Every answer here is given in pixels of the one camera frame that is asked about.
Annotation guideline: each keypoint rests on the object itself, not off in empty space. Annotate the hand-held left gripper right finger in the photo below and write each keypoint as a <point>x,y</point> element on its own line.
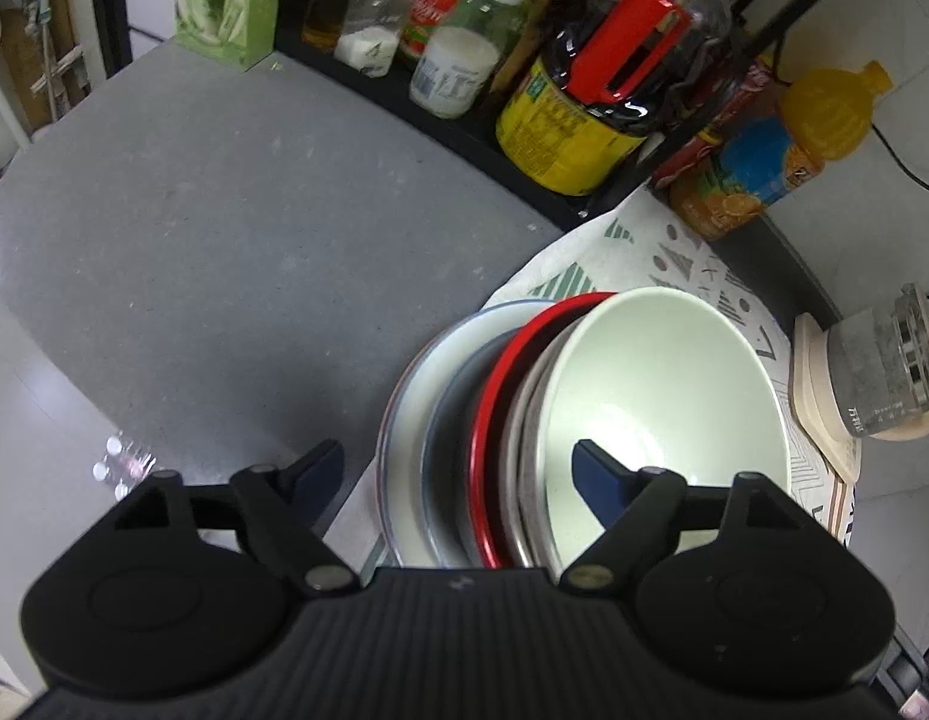
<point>599,476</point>

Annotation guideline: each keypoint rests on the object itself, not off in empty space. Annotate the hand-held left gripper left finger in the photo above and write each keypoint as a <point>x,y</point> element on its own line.
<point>318,476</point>

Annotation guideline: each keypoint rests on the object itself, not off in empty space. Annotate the cream bowl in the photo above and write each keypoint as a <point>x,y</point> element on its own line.
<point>521,450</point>
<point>659,360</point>

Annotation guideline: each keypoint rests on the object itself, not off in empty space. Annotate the white plate leaf motif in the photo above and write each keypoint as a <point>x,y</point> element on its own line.
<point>403,420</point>

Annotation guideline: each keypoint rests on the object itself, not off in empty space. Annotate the red and black bowl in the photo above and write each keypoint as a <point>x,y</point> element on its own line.
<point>483,450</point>

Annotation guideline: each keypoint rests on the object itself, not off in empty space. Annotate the large white plate blue rim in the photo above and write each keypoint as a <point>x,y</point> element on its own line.
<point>442,450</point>

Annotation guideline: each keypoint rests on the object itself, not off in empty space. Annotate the cream kettle base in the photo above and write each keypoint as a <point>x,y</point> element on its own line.
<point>809,382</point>

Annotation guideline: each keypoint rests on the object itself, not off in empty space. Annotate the patterned fringed table mat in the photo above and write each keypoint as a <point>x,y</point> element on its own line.
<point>689,262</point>

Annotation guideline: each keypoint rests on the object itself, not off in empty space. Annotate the orange juice bottle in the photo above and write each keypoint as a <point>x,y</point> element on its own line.
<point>764,157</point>

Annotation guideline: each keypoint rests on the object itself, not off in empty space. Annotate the black metal shelf rack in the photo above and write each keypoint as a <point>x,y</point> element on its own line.
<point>464,142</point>

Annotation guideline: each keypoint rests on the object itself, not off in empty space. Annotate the small white jar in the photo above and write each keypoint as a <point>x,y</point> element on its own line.
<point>453,75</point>

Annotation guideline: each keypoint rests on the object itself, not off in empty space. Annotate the small glass jar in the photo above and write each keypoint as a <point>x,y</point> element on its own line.
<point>374,30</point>

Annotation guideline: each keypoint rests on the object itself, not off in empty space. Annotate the green carton box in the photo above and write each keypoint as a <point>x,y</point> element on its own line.
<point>224,7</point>

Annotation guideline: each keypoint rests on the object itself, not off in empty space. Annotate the sauce bottle green label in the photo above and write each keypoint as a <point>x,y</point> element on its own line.
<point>431,7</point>

